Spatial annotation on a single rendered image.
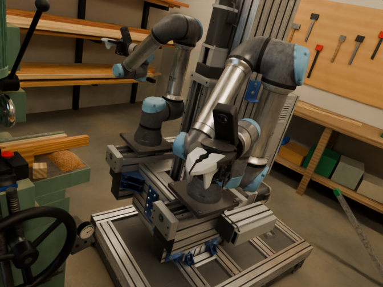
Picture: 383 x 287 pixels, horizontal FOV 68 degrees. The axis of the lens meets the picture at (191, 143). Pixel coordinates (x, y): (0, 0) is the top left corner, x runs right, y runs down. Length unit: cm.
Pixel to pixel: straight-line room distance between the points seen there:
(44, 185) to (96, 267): 100
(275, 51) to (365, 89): 271
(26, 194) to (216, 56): 84
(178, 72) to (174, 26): 24
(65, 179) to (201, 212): 50
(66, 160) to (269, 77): 74
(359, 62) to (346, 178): 124
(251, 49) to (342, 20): 278
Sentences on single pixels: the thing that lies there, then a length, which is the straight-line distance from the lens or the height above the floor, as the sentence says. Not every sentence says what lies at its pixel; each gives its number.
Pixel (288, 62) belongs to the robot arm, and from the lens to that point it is 93.
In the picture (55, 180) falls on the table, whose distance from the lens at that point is 104.
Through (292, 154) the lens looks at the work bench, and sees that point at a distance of 338.
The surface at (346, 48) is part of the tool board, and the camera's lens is 364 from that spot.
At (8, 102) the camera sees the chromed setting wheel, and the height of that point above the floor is 107.
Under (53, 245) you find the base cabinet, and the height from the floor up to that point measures 60.
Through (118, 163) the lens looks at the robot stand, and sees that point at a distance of 144.
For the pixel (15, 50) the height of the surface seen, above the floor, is 122.
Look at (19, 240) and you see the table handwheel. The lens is 93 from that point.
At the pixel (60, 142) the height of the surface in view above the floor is 94.
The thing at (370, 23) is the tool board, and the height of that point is 181.
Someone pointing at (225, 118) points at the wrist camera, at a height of 130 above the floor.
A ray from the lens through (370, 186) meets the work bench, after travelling 333.
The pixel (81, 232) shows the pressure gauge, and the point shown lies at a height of 68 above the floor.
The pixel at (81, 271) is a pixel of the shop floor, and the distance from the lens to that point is 192.
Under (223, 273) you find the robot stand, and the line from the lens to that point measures 177.
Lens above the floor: 147
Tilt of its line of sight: 24 degrees down
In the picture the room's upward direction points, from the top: 14 degrees clockwise
